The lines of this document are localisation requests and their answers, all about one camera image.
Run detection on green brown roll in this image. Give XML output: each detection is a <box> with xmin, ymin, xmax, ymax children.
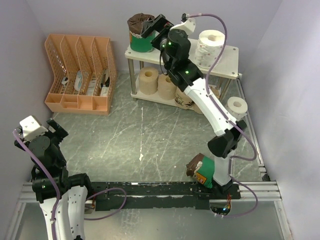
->
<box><xmin>186</xmin><ymin>153</ymin><xmax>215</xmax><ymax>189</ymax></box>
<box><xmin>127</xmin><ymin>13</ymin><xmax>156</xmax><ymax>53</ymax></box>

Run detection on floral white paper roll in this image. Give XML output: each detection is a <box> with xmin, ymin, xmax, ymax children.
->
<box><xmin>225</xmin><ymin>96</ymin><xmax>248</xmax><ymax>121</ymax></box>
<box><xmin>194</xmin><ymin>30</ymin><xmax>225</xmax><ymax>69</ymax></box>

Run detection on beige unwrapped paper roll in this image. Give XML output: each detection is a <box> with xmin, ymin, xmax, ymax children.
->
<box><xmin>157</xmin><ymin>74</ymin><xmax>177</xmax><ymax>100</ymax></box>
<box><xmin>138</xmin><ymin>67</ymin><xmax>159</xmax><ymax>95</ymax></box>

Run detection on brown paper roll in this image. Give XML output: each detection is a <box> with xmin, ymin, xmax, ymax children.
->
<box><xmin>192</xmin><ymin>84</ymin><xmax>220</xmax><ymax>115</ymax></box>
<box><xmin>174</xmin><ymin>87</ymin><xmax>194</xmax><ymax>109</ymax></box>

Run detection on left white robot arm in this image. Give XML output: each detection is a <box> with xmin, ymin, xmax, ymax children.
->
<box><xmin>13</xmin><ymin>115</ymin><xmax>94</xmax><ymax>240</ymax></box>

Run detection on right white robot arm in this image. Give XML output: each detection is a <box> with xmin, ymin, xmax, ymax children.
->
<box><xmin>140</xmin><ymin>13</ymin><xmax>247</xmax><ymax>199</ymax></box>

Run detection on white two-tier shelf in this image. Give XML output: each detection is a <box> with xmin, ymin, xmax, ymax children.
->
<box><xmin>124</xmin><ymin>45</ymin><xmax>239</xmax><ymax>107</ymax></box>

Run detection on items in organizer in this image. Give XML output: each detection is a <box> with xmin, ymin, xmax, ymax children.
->
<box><xmin>60</xmin><ymin>69</ymin><xmax>111</xmax><ymax>97</ymax></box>

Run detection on orange plastic file organizer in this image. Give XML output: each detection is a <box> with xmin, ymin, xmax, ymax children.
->
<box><xmin>44</xmin><ymin>34</ymin><xmax>118</xmax><ymax>116</ymax></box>

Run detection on lying green brown wrapped roll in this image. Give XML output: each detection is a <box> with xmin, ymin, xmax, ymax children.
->
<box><xmin>186</xmin><ymin>153</ymin><xmax>215</xmax><ymax>189</ymax></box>

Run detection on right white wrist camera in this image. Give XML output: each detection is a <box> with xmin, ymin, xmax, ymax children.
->
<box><xmin>170</xmin><ymin>13</ymin><xmax>196</xmax><ymax>36</ymax></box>

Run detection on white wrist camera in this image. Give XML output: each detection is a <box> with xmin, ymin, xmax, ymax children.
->
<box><xmin>170</xmin><ymin>13</ymin><xmax>196</xmax><ymax>36</ymax></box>
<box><xmin>19</xmin><ymin>115</ymin><xmax>49</xmax><ymax>142</ymax></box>

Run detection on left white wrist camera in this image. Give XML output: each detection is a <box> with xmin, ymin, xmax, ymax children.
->
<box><xmin>19</xmin><ymin>115</ymin><xmax>49</xmax><ymax>142</ymax></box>

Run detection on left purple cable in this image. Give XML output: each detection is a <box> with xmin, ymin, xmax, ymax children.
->
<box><xmin>11</xmin><ymin>129</ymin><xmax>128</xmax><ymax>240</ymax></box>

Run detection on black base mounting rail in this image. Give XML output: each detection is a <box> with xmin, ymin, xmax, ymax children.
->
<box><xmin>88</xmin><ymin>181</ymin><xmax>241</xmax><ymax>211</ymax></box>

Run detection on aluminium frame rail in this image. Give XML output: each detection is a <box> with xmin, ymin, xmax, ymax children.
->
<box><xmin>4</xmin><ymin>164</ymin><xmax>283</xmax><ymax>240</ymax></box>

